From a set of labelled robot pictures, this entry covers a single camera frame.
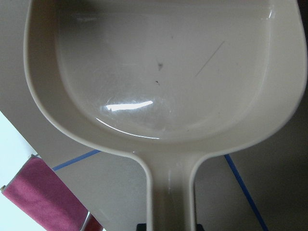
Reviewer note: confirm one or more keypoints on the beige plastic dustpan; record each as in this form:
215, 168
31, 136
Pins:
167, 83

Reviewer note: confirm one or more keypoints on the pink cloth on stand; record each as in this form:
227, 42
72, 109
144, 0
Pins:
41, 194

